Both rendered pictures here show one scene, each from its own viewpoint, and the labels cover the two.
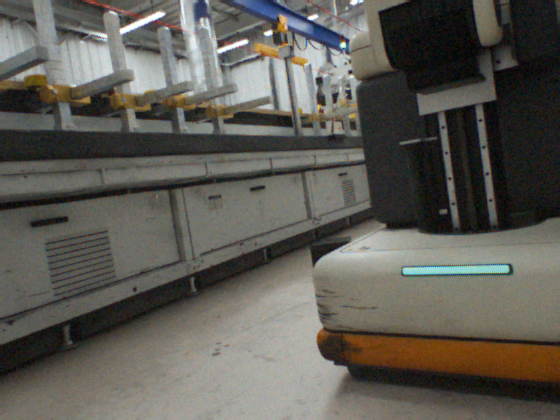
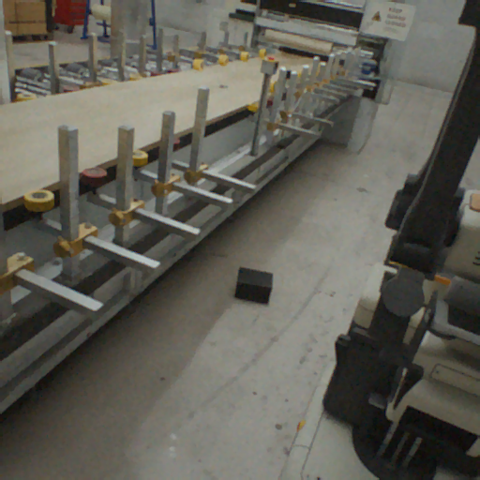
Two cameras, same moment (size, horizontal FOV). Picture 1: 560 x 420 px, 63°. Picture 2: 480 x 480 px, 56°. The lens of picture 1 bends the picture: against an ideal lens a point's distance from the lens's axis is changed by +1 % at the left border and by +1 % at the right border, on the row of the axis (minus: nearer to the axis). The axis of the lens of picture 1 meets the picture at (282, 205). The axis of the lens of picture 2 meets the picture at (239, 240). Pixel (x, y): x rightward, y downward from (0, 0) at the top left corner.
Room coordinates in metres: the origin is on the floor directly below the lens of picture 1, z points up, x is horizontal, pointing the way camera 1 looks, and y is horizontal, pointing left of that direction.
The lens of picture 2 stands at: (0.23, 0.40, 1.55)
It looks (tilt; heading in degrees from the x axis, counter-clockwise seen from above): 29 degrees down; 347
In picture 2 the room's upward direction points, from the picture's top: 11 degrees clockwise
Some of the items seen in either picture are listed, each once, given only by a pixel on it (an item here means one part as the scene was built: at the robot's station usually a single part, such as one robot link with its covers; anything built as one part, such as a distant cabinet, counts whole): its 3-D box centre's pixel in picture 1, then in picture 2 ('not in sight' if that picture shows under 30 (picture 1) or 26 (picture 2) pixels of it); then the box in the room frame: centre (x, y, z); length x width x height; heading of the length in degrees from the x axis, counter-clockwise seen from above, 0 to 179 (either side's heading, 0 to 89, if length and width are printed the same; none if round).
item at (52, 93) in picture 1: (65, 95); (75, 241); (1.42, 0.60, 0.81); 0.14 x 0.06 x 0.05; 149
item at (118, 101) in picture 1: (130, 102); (127, 212); (1.63, 0.47, 0.81); 0.14 x 0.06 x 0.05; 149
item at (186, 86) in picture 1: (144, 100); (142, 216); (1.62, 0.42, 0.81); 0.43 x 0.03 x 0.04; 59
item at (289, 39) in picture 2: not in sight; (315, 45); (5.62, -1.31, 1.05); 1.43 x 0.12 x 0.12; 59
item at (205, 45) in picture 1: (211, 82); (197, 144); (2.04, 0.23, 0.93); 0.04 x 0.04 x 0.48; 59
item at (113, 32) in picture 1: (122, 82); (123, 196); (1.61, 0.48, 0.88); 0.04 x 0.04 x 0.48; 59
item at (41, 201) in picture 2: (40, 93); (39, 211); (1.51, 0.72, 0.85); 0.08 x 0.08 x 0.11
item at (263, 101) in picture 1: (230, 110); (207, 175); (2.05, 0.16, 0.80); 0.43 x 0.03 x 0.04; 59
